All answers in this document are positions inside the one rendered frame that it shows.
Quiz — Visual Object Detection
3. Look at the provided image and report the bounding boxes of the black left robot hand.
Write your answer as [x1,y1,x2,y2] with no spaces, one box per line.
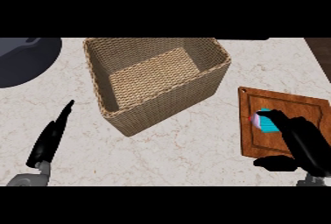
[25,99,77,169]

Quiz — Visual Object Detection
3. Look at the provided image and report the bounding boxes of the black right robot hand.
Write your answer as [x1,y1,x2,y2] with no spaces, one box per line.
[253,108,331,178]

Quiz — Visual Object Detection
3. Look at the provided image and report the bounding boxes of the brown wooden cutting board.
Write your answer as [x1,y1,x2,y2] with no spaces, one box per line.
[237,86,331,160]

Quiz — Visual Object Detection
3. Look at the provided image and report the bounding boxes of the pink cupcake with teal wrapper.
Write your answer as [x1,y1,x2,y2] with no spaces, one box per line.
[248,108,282,134]

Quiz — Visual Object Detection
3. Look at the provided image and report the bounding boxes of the tan wicker basket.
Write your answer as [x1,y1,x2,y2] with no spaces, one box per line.
[83,38,234,137]

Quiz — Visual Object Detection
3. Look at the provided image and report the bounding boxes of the dark grey round pan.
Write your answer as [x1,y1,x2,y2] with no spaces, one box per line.
[0,38,64,89]

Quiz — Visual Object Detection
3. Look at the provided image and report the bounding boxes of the dark brown wooden panel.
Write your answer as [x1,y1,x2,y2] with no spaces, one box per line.
[305,38,331,83]

